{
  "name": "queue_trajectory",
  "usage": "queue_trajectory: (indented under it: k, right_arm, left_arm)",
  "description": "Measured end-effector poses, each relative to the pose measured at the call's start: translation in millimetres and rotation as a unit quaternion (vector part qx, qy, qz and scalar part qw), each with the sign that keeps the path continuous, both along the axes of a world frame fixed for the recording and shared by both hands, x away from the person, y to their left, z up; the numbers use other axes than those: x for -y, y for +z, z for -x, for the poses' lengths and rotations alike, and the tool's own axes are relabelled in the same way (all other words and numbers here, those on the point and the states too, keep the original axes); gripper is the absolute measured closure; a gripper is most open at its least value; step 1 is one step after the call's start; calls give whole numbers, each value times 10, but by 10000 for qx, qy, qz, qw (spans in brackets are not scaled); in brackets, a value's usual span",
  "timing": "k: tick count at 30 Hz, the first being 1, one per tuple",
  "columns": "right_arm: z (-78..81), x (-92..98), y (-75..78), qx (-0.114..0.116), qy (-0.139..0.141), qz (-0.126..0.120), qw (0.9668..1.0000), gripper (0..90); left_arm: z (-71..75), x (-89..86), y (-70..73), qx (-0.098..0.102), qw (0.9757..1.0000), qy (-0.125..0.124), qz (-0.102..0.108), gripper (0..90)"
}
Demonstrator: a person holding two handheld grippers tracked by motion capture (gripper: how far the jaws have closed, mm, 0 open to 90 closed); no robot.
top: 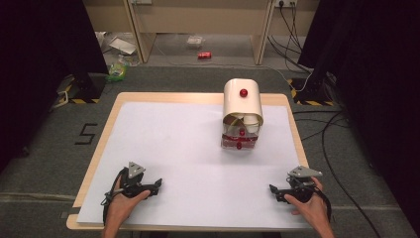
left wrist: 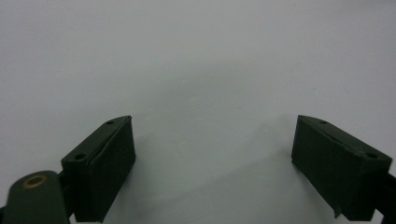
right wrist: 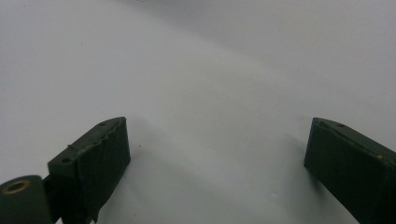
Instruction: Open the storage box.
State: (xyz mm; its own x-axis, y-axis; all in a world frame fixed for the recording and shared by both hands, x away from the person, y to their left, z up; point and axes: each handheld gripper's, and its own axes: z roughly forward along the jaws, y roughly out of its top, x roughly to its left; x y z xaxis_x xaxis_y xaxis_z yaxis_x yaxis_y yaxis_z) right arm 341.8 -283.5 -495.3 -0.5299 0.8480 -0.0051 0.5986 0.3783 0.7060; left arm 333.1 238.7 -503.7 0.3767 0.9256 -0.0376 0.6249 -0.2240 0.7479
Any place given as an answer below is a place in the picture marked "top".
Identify stand base with hazard tape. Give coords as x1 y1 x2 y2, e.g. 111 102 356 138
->
286 72 336 107
56 72 107 105

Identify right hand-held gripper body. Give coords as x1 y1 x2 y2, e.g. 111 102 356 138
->
276 165 324 204

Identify left hand-held gripper cable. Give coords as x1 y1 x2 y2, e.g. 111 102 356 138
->
100 168 130 226

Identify white table sheet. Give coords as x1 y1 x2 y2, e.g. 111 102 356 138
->
76 100 313 230

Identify clear plastic food container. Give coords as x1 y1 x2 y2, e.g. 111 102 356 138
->
186 35 205 48

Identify right hand-held gripper cable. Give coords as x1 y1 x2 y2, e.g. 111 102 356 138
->
313 186 333 223

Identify person's right hand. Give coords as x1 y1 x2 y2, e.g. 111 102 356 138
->
284 177 331 229

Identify green plastic bag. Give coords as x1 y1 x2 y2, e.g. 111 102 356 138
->
105 59 131 83

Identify hand-held gripper cable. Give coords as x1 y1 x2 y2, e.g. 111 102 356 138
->
100 168 130 226
313 186 333 223

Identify black curtain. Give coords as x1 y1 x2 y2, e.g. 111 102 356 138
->
0 0 109 173
297 0 420 229

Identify black cable bundle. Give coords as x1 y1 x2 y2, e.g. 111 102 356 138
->
266 2 313 74

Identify beige wooden desk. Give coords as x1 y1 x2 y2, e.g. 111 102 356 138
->
82 0 320 65

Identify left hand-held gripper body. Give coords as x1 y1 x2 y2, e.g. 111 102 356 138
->
113 161 157 199

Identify white roll-top storage box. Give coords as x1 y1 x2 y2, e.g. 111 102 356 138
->
220 77 264 151

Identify black floor cable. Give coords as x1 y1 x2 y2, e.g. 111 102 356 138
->
292 110 382 238

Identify person's left hand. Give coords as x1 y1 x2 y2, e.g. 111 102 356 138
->
104 186 152 230

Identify white flat carton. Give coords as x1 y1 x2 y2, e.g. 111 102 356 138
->
108 37 138 56

